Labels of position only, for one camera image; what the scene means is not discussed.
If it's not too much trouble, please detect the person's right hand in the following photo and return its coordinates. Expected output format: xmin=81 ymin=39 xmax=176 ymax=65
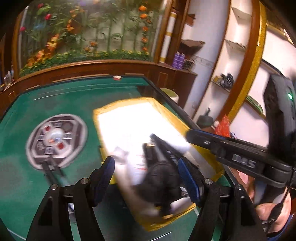
xmin=238 ymin=170 xmax=292 ymax=234

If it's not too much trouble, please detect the brown woven basket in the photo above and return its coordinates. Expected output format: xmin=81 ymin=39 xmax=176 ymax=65
xmin=180 ymin=39 xmax=206 ymax=55

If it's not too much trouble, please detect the artificial plant display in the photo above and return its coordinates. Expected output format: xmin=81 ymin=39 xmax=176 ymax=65
xmin=20 ymin=0 xmax=167 ymax=76

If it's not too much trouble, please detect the black item on shelf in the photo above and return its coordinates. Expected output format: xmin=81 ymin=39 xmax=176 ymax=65
xmin=217 ymin=73 xmax=234 ymax=88

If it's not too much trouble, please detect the round table control panel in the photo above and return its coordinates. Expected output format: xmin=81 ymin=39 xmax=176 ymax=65
xmin=25 ymin=113 xmax=89 ymax=169

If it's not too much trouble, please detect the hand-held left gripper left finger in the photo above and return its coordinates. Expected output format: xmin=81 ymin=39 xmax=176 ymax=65
xmin=26 ymin=157 xmax=115 ymax=241

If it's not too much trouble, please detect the person's right forearm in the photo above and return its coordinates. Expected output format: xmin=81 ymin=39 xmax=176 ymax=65
xmin=266 ymin=215 xmax=293 ymax=240

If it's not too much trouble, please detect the black round lid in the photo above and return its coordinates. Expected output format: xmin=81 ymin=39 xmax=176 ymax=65
xmin=134 ymin=162 xmax=185 ymax=214

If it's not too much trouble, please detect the red plastic bag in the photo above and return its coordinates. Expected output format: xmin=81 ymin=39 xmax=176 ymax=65
xmin=214 ymin=115 xmax=232 ymax=138

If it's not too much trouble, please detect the white bin with green lid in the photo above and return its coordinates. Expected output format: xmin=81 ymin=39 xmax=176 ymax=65
xmin=159 ymin=88 xmax=179 ymax=103

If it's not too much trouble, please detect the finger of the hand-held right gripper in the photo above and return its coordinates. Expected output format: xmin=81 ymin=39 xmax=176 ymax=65
xmin=150 ymin=133 xmax=185 ymax=168
xmin=186 ymin=128 xmax=232 ymax=161

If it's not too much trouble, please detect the white round plastic bottle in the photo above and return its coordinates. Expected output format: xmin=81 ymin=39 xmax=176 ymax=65
xmin=113 ymin=146 xmax=167 ymax=217

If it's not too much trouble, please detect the dark teapot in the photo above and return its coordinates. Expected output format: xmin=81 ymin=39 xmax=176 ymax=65
xmin=199 ymin=108 xmax=213 ymax=128

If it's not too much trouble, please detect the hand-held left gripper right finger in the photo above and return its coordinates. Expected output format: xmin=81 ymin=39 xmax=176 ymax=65
xmin=178 ymin=157 xmax=266 ymax=241

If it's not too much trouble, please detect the white and gold column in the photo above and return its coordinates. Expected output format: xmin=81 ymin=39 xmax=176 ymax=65
xmin=159 ymin=11 xmax=178 ymax=64

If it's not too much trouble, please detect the yellow-rimmed white tray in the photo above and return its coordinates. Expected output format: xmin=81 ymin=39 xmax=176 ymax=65
xmin=92 ymin=97 xmax=226 ymax=232

